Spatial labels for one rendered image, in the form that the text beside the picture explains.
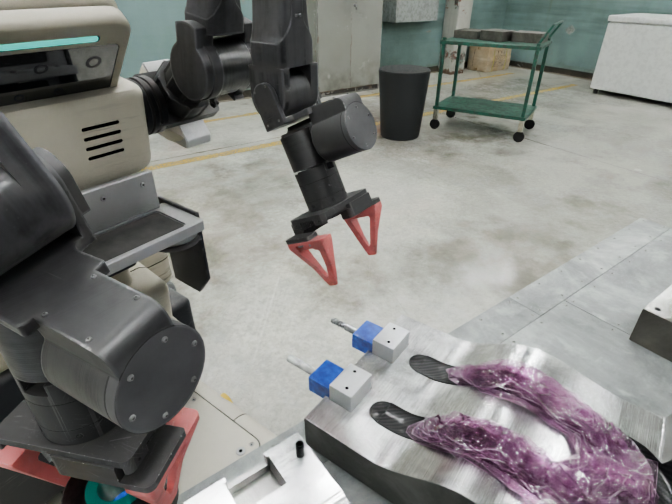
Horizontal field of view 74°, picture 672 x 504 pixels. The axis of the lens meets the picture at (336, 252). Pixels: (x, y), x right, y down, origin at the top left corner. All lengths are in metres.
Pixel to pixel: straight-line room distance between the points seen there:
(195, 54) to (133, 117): 0.13
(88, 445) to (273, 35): 0.44
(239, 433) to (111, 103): 0.94
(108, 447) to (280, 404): 1.43
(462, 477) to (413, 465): 0.06
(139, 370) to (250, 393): 1.57
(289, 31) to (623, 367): 0.72
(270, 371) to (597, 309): 1.26
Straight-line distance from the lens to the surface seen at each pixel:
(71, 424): 0.34
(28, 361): 0.31
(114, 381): 0.23
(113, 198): 0.70
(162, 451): 0.35
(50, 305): 0.25
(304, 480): 0.53
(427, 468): 0.56
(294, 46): 0.58
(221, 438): 1.34
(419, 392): 0.65
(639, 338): 0.94
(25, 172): 0.26
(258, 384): 1.82
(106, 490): 0.45
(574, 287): 1.04
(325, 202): 0.58
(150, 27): 5.76
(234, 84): 0.68
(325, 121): 0.55
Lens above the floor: 1.34
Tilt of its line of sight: 32 degrees down
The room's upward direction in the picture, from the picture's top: straight up
